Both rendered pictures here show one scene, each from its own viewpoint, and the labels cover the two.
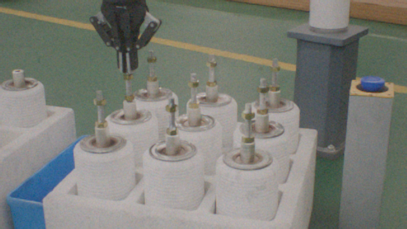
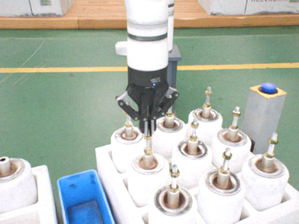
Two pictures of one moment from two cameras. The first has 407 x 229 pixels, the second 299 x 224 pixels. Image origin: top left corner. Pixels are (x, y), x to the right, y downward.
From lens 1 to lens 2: 0.78 m
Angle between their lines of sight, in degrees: 37
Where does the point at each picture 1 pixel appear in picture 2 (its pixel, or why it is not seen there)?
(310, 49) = not seen: hidden behind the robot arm
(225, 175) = (270, 185)
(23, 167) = not seen: outside the picture
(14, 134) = (26, 215)
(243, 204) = (279, 197)
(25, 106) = (25, 187)
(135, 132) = (165, 175)
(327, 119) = not seen: hidden behind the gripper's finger
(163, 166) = (236, 199)
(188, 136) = (204, 162)
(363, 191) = (264, 146)
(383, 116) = (280, 105)
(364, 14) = (87, 26)
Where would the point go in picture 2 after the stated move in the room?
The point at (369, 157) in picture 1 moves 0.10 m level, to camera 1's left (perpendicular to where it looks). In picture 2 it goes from (270, 128) to (251, 142)
